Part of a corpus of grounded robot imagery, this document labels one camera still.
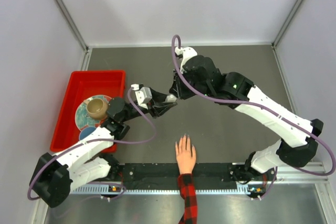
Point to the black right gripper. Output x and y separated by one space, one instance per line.
177 88

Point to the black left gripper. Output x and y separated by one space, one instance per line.
156 107

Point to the white nail polish bottle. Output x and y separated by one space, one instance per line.
170 98

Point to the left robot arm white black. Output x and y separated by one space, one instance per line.
86 153

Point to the red plaid sleeve forearm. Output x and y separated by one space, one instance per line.
188 194

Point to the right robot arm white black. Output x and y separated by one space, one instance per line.
297 145

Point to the mannequin hand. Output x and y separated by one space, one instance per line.
185 154

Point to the red plastic bin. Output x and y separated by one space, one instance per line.
82 85

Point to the tan ceramic bowl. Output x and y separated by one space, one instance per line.
96 108

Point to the blue patterned plate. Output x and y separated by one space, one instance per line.
82 118

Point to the blue plastic cup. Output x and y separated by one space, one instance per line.
86 132

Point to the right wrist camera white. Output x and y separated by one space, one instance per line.
185 54

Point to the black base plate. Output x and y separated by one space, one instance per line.
163 176

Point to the aluminium rail with slots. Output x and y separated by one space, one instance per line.
284 174

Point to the aluminium corner post left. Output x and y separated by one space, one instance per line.
75 31

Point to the aluminium corner post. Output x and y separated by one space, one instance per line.
286 24
75 31

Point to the aluminium corner post right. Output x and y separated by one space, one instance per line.
286 24

